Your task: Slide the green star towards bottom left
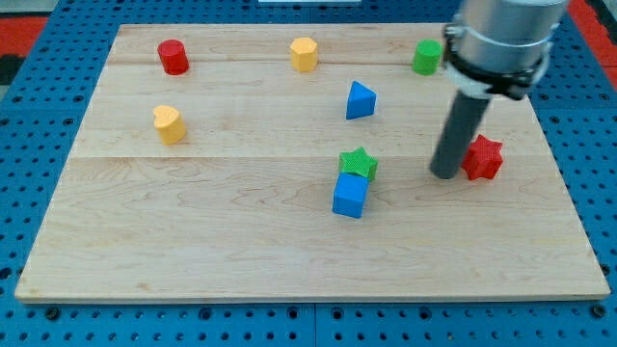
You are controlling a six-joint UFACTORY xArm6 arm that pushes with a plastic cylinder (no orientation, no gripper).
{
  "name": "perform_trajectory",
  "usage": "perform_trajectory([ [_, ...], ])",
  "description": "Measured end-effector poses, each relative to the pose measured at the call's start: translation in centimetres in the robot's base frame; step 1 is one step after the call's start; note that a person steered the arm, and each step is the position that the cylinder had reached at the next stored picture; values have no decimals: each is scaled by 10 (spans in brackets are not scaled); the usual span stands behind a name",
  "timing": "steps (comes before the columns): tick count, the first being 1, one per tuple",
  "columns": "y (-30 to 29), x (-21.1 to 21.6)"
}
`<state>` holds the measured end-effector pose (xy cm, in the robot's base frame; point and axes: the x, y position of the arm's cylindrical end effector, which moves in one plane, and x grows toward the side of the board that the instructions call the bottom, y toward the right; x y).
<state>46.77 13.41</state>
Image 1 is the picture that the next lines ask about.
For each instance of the green cylinder block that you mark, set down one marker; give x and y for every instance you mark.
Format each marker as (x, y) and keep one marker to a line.
(427, 57)

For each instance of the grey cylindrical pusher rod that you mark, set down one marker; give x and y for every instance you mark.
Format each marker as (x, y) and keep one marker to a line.
(464, 117)

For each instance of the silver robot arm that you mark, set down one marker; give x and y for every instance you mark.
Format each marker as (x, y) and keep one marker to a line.
(500, 46)

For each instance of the blue cube block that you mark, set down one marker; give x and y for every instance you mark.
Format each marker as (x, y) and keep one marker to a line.
(350, 194)

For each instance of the blue triangle block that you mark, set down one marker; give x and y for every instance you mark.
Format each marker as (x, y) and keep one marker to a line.
(361, 101)

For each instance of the yellow heart block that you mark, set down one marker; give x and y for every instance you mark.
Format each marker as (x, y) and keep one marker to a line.
(169, 124)

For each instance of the green star block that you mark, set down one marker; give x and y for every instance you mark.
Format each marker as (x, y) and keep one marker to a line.
(358, 162)

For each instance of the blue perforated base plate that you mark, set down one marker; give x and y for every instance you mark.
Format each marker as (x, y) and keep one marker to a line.
(40, 113)

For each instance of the red star block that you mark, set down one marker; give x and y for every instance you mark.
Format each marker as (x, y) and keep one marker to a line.
(483, 158)

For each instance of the wooden board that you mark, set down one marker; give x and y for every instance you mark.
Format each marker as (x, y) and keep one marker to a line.
(240, 209)

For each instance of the yellow hexagon block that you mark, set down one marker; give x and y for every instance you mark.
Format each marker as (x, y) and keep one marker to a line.
(304, 54)

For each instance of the red cylinder block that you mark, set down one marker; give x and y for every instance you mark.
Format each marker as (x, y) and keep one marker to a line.
(173, 57)

